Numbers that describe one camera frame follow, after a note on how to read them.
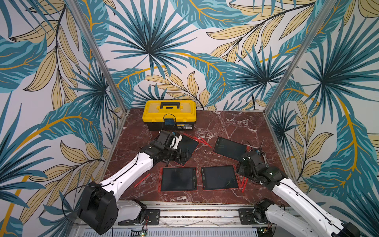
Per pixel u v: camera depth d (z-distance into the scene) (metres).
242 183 0.84
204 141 1.03
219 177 0.86
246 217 0.73
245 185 0.84
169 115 0.70
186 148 0.72
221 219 0.74
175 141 0.67
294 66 0.91
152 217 0.73
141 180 0.85
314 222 0.42
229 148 1.00
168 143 0.64
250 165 0.60
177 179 1.04
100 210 0.39
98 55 0.84
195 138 1.03
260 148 0.98
